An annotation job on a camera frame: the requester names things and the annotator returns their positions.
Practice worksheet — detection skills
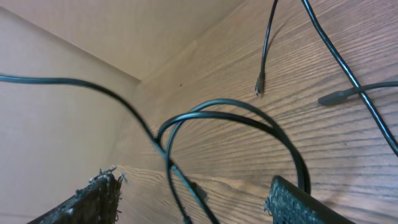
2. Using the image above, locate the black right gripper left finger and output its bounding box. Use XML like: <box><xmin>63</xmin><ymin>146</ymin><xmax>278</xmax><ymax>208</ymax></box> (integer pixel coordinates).
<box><xmin>29</xmin><ymin>167</ymin><xmax>124</xmax><ymax>224</ymax></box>

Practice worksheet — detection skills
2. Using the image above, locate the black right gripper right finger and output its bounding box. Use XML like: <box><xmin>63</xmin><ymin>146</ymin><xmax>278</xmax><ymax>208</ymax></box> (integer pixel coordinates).
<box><xmin>263</xmin><ymin>175</ymin><xmax>353</xmax><ymax>224</ymax></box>

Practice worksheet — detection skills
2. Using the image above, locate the black USB cable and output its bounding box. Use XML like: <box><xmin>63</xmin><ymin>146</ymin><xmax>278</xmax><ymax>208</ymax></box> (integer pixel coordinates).
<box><xmin>155</xmin><ymin>98</ymin><xmax>312</xmax><ymax>224</ymax></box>
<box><xmin>254</xmin><ymin>0</ymin><xmax>398</xmax><ymax>156</ymax></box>
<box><xmin>0</xmin><ymin>73</ymin><xmax>221</xmax><ymax>224</ymax></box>

